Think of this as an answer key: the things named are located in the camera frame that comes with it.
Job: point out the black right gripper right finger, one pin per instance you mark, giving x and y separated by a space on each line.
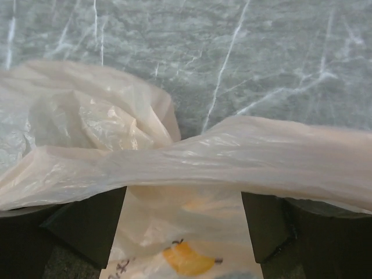
307 239

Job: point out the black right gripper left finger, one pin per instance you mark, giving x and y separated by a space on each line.
86 229

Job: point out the orange translucent plastic bag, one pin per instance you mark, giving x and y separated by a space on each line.
70 131

